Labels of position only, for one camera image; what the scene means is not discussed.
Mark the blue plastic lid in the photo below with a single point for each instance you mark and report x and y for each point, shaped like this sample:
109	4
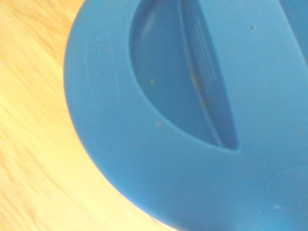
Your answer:
183	144

